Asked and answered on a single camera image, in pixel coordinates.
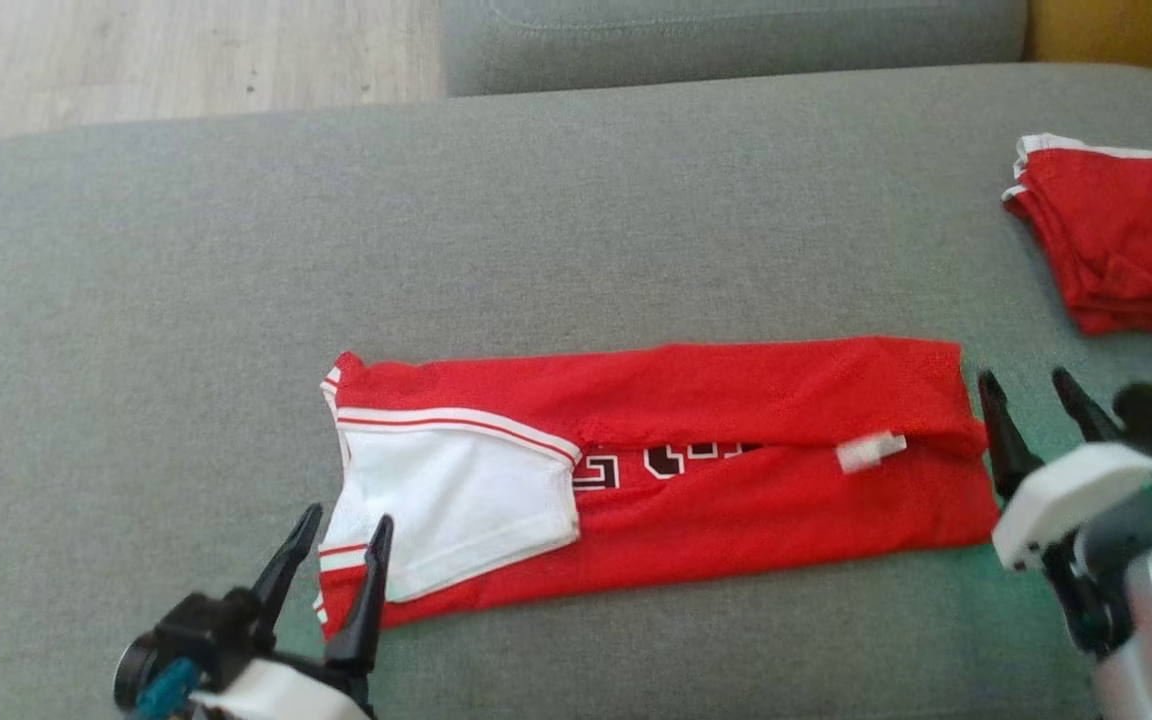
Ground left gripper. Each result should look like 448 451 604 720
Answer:
191 503 395 720

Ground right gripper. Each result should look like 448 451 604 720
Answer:
976 367 1152 656

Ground red shorts white hem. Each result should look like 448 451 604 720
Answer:
1000 132 1152 341

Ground red mesh jersey white sleeves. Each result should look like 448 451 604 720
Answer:
314 336 1001 641

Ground large grey sofa seat cushion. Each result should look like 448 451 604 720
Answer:
0 62 1152 720

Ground yellow sofa back cushion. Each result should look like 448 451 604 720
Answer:
1026 0 1152 93

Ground small grey sofa seat cushion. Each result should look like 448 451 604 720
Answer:
444 0 1029 98

